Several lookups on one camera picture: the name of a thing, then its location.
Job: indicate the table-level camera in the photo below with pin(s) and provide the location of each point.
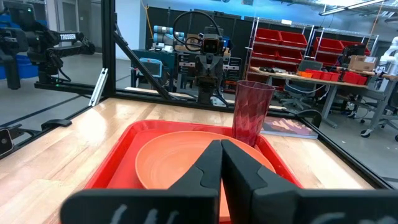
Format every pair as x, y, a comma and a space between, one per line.
5, 143

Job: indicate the black aluminium rig frame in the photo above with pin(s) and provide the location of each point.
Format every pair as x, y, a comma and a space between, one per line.
108, 46

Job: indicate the office chair with castors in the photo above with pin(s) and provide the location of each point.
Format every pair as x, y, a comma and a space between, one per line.
381, 118

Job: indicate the ceiling strip light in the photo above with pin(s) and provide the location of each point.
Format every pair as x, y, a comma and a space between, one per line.
351, 7

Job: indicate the black table clamp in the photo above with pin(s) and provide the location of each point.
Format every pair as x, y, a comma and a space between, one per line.
56, 124

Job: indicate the small orange bin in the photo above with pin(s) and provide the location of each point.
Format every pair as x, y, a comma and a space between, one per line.
305, 74

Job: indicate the grey office chair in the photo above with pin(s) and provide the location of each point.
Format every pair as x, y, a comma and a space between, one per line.
311, 65

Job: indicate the red bin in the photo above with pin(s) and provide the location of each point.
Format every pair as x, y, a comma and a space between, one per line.
354, 77
325, 75

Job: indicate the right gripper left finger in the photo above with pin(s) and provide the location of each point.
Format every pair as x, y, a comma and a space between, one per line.
155, 205

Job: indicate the silver aluminium bracket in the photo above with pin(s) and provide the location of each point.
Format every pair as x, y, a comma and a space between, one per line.
99, 87

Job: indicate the dark red faceted cup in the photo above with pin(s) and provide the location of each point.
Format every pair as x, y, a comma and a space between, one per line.
252, 112

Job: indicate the metal rack with red bins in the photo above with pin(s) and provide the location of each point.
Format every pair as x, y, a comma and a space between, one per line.
280, 35
329, 45

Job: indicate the orange plate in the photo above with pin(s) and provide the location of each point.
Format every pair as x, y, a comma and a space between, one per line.
168, 158

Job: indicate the wooden workbench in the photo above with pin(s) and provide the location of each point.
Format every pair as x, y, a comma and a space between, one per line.
280, 74

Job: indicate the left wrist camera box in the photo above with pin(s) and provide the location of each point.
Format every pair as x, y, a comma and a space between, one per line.
212, 43

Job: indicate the red plastic tray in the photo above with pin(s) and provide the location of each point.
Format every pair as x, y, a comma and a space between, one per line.
124, 155

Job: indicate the landscape picture card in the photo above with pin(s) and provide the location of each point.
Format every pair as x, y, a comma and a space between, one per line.
289, 127

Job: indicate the white robot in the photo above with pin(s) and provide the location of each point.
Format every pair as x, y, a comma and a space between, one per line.
390, 56

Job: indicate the blue-framed teach pendant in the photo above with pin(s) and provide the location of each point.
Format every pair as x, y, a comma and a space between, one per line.
152, 68

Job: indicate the cardboard box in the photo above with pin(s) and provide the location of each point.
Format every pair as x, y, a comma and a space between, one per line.
362, 63

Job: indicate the blue storage bins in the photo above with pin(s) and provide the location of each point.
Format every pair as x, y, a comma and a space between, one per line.
25, 67

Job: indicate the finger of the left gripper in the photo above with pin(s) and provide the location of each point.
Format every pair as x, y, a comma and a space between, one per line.
206, 73
214, 73

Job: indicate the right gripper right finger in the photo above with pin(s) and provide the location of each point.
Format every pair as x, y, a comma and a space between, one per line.
280, 205

